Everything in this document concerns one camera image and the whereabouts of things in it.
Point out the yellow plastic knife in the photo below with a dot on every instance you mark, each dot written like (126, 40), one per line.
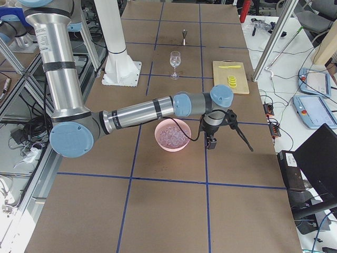
(229, 67)

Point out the pile of clear ice cubes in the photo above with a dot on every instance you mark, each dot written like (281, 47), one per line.
(172, 137)

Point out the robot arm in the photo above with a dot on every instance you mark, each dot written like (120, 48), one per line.
(75, 127)

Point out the clear wine glass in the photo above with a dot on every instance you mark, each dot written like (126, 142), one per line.
(175, 61)

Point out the bamboo cutting board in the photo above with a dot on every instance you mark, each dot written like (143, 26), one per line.
(231, 74)

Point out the black box with label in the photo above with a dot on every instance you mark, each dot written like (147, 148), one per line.
(290, 171)

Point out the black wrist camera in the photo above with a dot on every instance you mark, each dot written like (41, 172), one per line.
(211, 142)

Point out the teach pendant near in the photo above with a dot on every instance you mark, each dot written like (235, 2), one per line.
(313, 111)

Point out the teach pendant far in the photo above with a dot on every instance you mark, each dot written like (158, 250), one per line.
(314, 82)

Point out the black laptop computer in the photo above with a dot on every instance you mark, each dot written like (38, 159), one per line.
(316, 157)

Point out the teach pendant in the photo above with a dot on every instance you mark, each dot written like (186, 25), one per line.
(313, 111)
(314, 82)

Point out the aluminium frame post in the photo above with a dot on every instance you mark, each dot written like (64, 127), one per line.
(281, 22)

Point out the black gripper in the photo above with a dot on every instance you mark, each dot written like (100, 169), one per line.
(231, 117)

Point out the steel double jigger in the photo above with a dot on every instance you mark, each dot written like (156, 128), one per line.
(184, 34)

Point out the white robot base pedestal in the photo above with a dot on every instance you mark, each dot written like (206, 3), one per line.
(120, 69)

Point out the red cylinder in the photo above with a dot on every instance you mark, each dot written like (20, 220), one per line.
(245, 9)

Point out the pink ribbed bowl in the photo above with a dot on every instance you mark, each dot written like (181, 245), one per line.
(172, 122)

